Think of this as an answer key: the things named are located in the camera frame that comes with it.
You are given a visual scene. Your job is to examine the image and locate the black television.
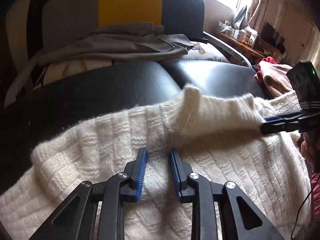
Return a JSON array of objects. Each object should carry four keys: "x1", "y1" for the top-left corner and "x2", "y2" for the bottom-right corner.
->
[{"x1": 261, "y1": 22, "x2": 285, "y2": 48}]

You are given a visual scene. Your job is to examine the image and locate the grey folded garment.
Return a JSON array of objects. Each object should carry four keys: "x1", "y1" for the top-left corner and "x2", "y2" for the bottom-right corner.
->
[{"x1": 31, "y1": 42, "x2": 230, "y2": 90}]

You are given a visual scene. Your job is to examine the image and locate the cream knit sweater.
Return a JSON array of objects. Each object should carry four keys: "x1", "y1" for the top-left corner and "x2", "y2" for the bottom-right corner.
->
[{"x1": 0, "y1": 85, "x2": 313, "y2": 240}]

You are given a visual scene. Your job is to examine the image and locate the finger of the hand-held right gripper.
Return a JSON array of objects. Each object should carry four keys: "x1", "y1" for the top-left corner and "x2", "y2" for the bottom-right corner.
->
[
  {"x1": 264, "y1": 111, "x2": 304, "y2": 121},
  {"x1": 261, "y1": 117, "x2": 303, "y2": 135}
]

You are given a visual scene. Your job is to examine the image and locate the cluster of jars and bottles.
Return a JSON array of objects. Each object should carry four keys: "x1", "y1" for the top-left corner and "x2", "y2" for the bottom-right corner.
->
[{"x1": 217, "y1": 20, "x2": 258, "y2": 47}]

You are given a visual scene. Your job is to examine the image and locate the person's right hand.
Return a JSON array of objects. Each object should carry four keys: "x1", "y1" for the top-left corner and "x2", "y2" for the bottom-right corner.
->
[{"x1": 301, "y1": 132, "x2": 320, "y2": 173}]

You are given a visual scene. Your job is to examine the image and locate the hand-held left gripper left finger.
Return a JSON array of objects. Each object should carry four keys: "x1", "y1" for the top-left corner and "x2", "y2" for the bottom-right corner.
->
[{"x1": 29, "y1": 147, "x2": 148, "y2": 240}]

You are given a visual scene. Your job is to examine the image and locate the pinkish brown sweater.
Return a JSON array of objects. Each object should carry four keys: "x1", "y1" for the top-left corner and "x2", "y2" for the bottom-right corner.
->
[{"x1": 257, "y1": 61, "x2": 298, "y2": 98}]

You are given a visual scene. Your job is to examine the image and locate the wooden desk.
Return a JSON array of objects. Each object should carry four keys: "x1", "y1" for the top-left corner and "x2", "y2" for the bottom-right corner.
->
[{"x1": 216, "y1": 30, "x2": 265, "y2": 58}]

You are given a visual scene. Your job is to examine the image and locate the patterned pink curtain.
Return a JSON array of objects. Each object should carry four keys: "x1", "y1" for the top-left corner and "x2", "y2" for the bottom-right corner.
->
[{"x1": 246, "y1": 0, "x2": 275, "y2": 30}]

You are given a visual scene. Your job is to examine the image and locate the red garment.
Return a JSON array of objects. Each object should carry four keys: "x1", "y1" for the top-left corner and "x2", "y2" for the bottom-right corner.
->
[{"x1": 255, "y1": 56, "x2": 277, "y2": 84}]

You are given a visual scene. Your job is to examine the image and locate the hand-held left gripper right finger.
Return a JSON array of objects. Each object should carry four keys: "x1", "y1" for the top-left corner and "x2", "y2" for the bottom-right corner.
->
[{"x1": 170, "y1": 149, "x2": 285, "y2": 240}]

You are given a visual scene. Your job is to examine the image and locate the dark hanging cloth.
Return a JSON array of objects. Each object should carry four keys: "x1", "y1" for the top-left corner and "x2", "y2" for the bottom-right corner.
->
[{"x1": 232, "y1": 5, "x2": 248, "y2": 28}]

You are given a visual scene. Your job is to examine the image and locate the grey yellow blue padded chair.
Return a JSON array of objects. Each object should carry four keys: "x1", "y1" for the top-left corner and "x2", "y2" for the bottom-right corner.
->
[{"x1": 4, "y1": 0, "x2": 253, "y2": 108}]

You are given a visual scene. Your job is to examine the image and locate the black cable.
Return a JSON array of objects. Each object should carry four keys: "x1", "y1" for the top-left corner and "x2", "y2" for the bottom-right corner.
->
[{"x1": 290, "y1": 180, "x2": 314, "y2": 240}]

